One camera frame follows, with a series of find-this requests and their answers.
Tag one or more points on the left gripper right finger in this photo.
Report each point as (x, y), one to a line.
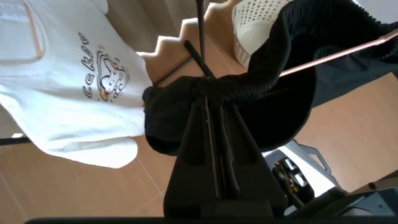
(248, 177)

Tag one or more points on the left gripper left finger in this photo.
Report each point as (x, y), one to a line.
(189, 177)

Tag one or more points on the black garment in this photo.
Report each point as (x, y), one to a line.
(280, 109)

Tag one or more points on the white printed shirt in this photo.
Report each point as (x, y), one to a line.
(62, 109)

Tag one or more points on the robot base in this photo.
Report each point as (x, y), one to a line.
(311, 174)

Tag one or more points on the white laundry basket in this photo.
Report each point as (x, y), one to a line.
(255, 21)

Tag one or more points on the beige curtain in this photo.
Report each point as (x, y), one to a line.
(149, 18)

